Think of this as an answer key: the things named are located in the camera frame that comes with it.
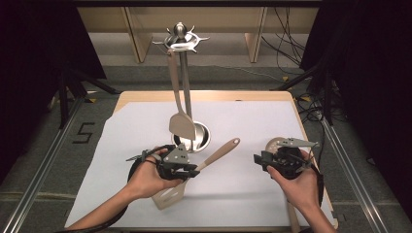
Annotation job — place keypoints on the light wooden shelf unit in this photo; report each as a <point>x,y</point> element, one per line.
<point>226,19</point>

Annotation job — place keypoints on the black stand legs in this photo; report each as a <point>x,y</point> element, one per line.
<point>64,97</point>
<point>327,97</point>

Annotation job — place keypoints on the steel utensil rack stand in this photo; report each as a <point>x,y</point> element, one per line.
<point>185,84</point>

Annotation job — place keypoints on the beige slotted spatula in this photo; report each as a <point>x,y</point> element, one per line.
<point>220,153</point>

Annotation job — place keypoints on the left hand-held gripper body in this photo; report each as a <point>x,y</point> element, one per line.
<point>175,161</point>

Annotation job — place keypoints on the black curtain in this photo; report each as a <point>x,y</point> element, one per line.
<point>32,64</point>
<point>372,81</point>

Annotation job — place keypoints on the beige solid spatula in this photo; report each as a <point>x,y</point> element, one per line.
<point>182,126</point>

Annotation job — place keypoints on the metal floor rail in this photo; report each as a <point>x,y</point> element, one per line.
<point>353,178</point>
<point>39,174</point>

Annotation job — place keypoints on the person's left hand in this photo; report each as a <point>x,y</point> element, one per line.
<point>149,181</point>

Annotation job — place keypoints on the beige perforated skimmer spoon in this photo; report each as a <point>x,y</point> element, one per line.
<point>271,145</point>

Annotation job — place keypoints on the wooden board with white sheet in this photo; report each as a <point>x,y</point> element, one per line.
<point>246,123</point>

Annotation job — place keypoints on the person's right hand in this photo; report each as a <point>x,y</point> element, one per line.
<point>301,191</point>

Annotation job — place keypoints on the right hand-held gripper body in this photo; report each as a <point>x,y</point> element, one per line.
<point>288,161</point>

